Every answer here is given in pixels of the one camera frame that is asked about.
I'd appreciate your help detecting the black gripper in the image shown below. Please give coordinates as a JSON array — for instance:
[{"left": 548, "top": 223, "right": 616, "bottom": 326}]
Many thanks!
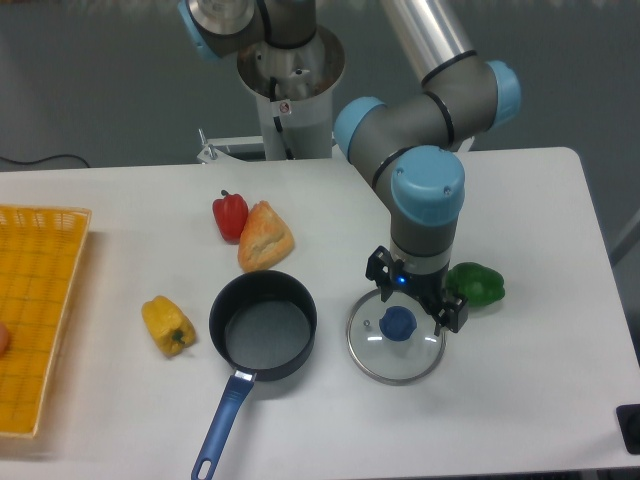
[{"left": 365, "top": 246, "right": 469, "bottom": 336}]

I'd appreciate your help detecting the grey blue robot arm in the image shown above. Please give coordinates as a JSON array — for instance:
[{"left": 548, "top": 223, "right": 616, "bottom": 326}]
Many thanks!
[{"left": 178, "top": 1, "right": 521, "bottom": 332}]

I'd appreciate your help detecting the triangle bread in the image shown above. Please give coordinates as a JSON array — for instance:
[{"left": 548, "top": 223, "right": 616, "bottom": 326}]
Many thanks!
[{"left": 237, "top": 201, "right": 295, "bottom": 272}]

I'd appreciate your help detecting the glass lid blue knob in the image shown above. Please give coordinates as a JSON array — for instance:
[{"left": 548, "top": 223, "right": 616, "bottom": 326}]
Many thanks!
[{"left": 346, "top": 290, "right": 446, "bottom": 385}]

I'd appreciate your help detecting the green bell pepper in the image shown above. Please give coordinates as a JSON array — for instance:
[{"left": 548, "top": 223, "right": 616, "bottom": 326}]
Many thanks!
[{"left": 446, "top": 262, "right": 506, "bottom": 307}]

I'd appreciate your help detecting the red bell pepper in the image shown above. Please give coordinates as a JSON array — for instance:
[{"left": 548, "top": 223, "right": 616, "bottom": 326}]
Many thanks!
[{"left": 212, "top": 190, "right": 249, "bottom": 243}]

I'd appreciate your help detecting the yellow bell pepper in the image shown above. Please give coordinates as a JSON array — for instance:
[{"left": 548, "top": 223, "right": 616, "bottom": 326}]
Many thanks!
[{"left": 141, "top": 296, "right": 197, "bottom": 357}]

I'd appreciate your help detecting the black table corner device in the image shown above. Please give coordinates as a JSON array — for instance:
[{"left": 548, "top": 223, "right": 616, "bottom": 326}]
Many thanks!
[{"left": 616, "top": 404, "right": 640, "bottom": 455}]

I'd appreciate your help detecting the yellow wicker basket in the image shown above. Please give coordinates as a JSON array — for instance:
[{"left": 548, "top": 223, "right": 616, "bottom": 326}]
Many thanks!
[{"left": 1, "top": 204, "right": 92, "bottom": 438}]

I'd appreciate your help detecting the orange item in basket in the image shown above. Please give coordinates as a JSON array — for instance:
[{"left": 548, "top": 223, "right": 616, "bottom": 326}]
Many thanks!
[{"left": 0, "top": 322, "right": 11, "bottom": 356}]

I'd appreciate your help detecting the black saucepan blue handle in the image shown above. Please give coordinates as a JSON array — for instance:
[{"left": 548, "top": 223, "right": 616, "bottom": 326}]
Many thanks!
[{"left": 191, "top": 270, "right": 317, "bottom": 479}]

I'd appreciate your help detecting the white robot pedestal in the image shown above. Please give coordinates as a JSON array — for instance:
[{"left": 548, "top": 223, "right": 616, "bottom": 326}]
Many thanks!
[{"left": 237, "top": 26, "right": 345, "bottom": 161}]

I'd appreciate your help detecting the metal bracket with bolt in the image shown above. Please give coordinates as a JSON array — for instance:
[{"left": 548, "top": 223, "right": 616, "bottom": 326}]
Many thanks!
[{"left": 197, "top": 128, "right": 218, "bottom": 164}]

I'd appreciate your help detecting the black floor cable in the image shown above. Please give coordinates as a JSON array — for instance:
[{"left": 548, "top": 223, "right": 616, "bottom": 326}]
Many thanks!
[{"left": 0, "top": 153, "right": 93, "bottom": 168}]

